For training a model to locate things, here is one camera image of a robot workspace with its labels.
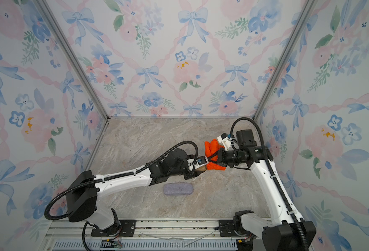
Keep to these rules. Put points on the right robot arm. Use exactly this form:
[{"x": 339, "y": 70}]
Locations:
[{"x": 286, "y": 230}]

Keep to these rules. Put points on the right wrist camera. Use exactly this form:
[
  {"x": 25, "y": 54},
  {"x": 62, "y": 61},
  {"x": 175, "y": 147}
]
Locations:
[{"x": 226, "y": 141}]

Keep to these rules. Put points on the purple eyeglass case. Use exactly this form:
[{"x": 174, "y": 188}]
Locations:
[{"x": 178, "y": 189}]

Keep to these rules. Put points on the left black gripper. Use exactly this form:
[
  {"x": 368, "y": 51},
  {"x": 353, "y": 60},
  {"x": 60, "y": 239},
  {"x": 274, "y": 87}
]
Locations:
[{"x": 192, "y": 174}]

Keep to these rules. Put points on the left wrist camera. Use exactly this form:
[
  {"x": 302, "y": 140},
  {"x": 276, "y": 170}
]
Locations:
[{"x": 198, "y": 162}]

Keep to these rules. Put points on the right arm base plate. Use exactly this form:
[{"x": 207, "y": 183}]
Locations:
[{"x": 231, "y": 228}]

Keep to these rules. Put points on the orange microfiber cloth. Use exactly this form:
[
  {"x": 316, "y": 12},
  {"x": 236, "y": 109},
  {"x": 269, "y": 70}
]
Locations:
[{"x": 211, "y": 152}]

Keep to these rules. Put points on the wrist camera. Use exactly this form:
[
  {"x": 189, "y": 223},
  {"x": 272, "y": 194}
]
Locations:
[
  {"x": 198, "y": 162},
  {"x": 226, "y": 141}
]

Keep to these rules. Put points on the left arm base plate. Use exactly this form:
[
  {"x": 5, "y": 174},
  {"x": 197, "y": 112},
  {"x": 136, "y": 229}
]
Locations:
[{"x": 124, "y": 228}]

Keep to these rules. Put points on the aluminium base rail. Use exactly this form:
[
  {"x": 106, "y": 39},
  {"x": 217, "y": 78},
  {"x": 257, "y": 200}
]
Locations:
[{"x": 152, "y": 234}]

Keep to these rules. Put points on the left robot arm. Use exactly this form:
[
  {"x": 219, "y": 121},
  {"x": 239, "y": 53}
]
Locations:
[{"x": 84, "y": 204}]

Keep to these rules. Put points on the plaid eyeglass case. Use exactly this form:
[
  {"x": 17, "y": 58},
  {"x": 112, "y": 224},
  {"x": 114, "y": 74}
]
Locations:
[{"x": 201, "y": 168}]

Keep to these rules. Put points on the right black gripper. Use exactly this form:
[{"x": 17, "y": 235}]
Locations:
[{"x": 221, "y": 160}]

